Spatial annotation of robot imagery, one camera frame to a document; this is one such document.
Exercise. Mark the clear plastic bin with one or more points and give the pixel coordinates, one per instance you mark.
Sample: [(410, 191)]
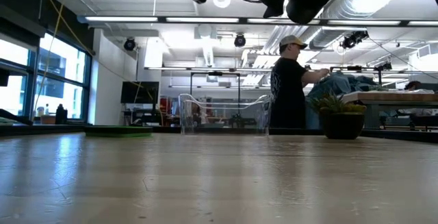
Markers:
[(191, 114)]

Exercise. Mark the black ceiling spotlight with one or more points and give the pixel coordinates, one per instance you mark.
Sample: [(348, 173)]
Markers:
[(240, 40), (129, 44)]

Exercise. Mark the potted succulent plant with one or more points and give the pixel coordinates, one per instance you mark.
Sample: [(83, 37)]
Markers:
[(342, 124)]

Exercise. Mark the blue cloth pile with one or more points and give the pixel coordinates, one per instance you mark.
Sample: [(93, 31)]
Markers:
[(342, 85)]

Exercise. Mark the wooden workbench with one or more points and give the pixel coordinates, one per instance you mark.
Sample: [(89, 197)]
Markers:
[(393, 97)]

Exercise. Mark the ceiling light strip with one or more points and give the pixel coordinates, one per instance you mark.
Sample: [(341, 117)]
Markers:
[(119, 18)]

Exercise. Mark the black metal stand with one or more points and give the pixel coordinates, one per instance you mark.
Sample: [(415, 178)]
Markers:
[(354, 68), (215, 73)]

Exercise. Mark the black track light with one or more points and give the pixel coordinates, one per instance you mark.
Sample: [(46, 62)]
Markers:
[(354, 39)]

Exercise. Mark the green container lid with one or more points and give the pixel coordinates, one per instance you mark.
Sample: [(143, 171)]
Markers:
[(118, 131)]

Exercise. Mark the large window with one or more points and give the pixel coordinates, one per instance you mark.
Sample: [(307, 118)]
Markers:
[(61, 59)]

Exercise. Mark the red cabinet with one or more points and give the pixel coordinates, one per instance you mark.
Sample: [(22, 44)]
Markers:
[(166, 105)]

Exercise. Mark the black monitor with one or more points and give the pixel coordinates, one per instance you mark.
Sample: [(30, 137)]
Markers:
[(140, 92)]

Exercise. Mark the silver ventilation duct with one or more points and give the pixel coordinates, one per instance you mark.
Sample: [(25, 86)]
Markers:
[(349, 5)]

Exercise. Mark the person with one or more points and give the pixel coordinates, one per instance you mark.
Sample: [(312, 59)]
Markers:
[(287, 94), (413, 85)]

